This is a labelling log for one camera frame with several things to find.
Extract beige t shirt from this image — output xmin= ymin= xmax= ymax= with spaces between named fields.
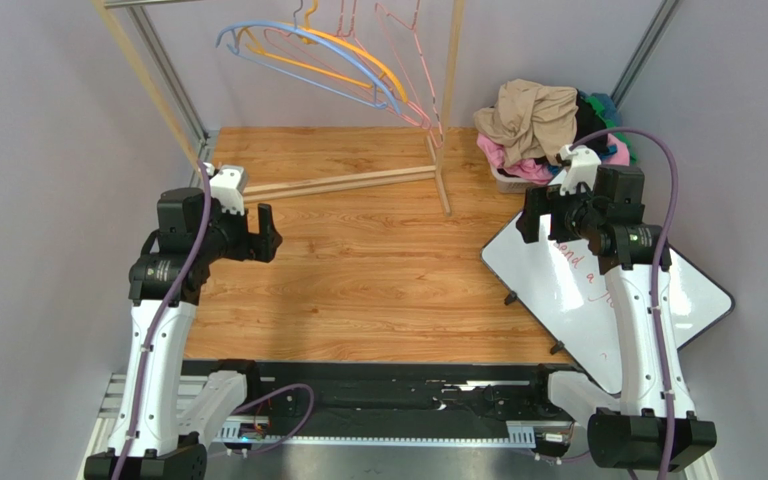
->
xmin=473 ymin=79 xmax=578 ymax=167

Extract white whiteboard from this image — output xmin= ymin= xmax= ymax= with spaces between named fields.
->
xmin=480 ymin=217 xmax=735 ymax=394

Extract yellow plastic hanger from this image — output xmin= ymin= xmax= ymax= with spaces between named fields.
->
xmin=215 ymin=20 xmax=406 ymax=113

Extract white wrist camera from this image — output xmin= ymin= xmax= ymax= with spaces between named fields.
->
xmin=559 ymin=144 xmax=602 ymax=196
xmin=205 ymin=163 xmax=249 ymax=216

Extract green garment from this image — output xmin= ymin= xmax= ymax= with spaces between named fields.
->
xmin=575 ymin=92 xmax=637 ymax=165

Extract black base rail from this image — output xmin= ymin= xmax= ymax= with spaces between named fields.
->
xmin=218 ymin=361 xmax=585 ymax=448

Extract blue garment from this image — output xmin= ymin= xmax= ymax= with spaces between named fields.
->
xmin=587 ymin=92 xmax=623 ymax=128

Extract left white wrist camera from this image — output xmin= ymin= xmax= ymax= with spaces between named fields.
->
xmin=205 ymin=163 xmax=249 ymax=216

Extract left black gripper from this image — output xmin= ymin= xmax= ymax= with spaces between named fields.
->
xmin=195 ymin=196 xmax=282 ymax=264

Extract black garment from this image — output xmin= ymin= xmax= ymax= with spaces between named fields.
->
xmin=574 ymin=92 xmax=610 ymax=158

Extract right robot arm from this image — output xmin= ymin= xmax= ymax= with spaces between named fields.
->
xmin=516 ymin=165 xmax=717 ymax=478

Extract pink garment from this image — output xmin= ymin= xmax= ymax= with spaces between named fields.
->
xmin=476 ymin=133 xmax=631 ymax=185

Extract white laundry basket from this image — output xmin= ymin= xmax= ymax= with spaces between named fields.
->
xmin=490 ymin=166 xmax=542 ymax=194

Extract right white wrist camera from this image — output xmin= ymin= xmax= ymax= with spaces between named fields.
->
xmin=559 ymin=144 xmax=602 ymax=196

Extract wooden clothes rack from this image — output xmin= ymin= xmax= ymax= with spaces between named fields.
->
xmin=92 ymin=1 xmax=466 ymax=216

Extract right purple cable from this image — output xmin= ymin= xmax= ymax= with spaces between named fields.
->
xmin=570 ymin=127 xmax=681 ymax=480

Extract blue plastic hanger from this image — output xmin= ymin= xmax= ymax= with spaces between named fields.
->
xmin=215 ymin=1 xmax=409 ymax=115

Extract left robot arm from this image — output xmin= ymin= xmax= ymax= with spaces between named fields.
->
xmin=83 ymin=187 xmax=283 ymax=479

